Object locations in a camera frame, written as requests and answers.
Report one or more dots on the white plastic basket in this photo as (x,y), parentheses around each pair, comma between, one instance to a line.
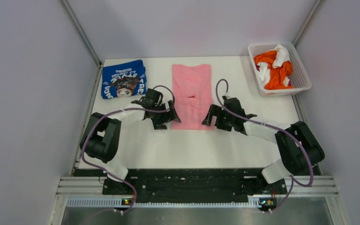
(299,78)

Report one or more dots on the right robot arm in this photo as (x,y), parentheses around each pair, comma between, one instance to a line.
(298,148)

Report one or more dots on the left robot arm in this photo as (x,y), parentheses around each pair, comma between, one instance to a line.
(100,141)

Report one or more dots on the orange t-shirt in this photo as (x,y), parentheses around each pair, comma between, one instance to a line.
(273,77)

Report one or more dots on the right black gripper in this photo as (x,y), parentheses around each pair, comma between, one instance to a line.
(216,110)

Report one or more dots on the folded blue graphic t-shirt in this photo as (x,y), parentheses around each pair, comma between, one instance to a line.
(124,80)

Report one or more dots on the aluminium frame rail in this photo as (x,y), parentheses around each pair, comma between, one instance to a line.
(80,31)

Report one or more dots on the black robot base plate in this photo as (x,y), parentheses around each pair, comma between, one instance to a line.
(199,186)

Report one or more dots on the white t-shirt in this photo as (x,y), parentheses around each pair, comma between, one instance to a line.
(282,56)

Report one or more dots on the pink t-shirt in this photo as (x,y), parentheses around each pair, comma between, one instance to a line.
(192,89)

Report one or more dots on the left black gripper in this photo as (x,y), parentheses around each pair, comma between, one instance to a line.
(159,123)

